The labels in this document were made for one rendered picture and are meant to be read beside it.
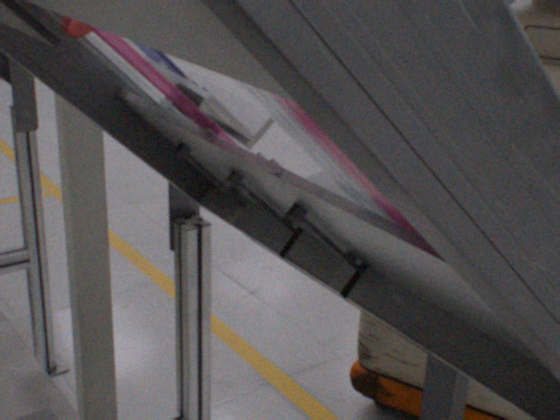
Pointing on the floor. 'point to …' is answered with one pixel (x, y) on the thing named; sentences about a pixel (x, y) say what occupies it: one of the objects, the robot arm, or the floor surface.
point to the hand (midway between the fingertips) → (73, 26)
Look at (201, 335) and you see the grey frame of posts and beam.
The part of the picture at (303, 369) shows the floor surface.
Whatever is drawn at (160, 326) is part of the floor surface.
